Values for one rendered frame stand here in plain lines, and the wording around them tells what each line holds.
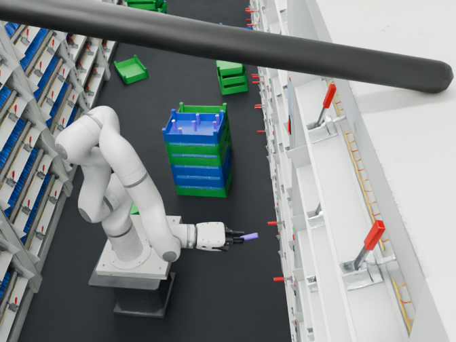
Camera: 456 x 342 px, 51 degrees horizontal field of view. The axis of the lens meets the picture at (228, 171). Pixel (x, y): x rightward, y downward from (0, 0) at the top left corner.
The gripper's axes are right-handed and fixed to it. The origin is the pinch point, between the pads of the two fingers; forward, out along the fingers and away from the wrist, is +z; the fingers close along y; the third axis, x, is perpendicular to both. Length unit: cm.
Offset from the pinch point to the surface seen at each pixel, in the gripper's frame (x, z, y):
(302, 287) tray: -32, 8, -41
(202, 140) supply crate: 30, -6, 89
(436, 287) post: -116, -16, -94
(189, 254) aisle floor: 72, -11, 45
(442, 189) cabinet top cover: -116, -13, -87
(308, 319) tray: -33, 8, -50
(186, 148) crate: 39, -14, 91
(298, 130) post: -79, -4, -35
